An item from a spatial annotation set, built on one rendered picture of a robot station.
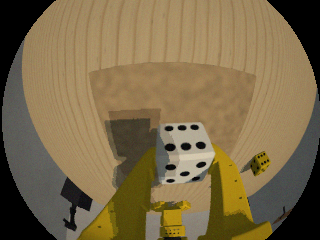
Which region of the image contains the yellow die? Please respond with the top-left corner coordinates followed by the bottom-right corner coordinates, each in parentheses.
top-left (250, 151), bottom-right (271, 177)

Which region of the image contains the brown textured mat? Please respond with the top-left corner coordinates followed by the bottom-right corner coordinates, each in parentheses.
top-left (88, 62), bottom-right (256, 176)

